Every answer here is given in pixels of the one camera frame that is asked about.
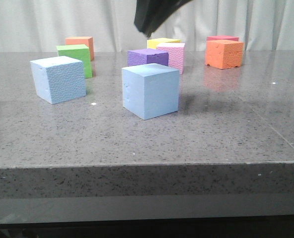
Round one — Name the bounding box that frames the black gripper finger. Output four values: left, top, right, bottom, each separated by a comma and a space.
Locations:
134, 0, 190, 38

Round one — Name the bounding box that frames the light blue smooth foam cube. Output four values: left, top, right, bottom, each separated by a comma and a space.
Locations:
122, 63, 180, 120

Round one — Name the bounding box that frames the light blue textured foam cube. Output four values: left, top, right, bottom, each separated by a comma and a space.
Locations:
30, 56, 86, 104

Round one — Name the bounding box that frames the yellow foam cube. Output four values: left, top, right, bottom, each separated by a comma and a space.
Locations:
147, 38, 181, 49

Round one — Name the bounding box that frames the purple foam cube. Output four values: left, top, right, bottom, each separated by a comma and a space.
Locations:
127, 48, 169, 66

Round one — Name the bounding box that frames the pink foam cube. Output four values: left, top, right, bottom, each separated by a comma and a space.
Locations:
156, 43, 185, 74

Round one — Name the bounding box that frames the orange foam cube left rear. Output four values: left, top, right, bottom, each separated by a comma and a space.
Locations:
65, 36, 94, 60

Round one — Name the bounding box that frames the orange foam cube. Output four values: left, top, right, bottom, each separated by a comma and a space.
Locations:
65, 36, 94, 60
205, 40, 244, 69

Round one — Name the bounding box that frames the red foam cube rear right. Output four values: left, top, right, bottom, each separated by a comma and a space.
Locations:
206, 35, 239, 41

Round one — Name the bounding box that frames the green foam cube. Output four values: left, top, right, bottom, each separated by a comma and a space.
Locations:
56, 44, 92, 78

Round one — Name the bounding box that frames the orange foam cube right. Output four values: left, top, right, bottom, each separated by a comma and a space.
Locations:
205, 40, 244, 69

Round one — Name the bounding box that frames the grey curtain backdrop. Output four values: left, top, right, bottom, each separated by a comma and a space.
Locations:
0, 0, 294, 52

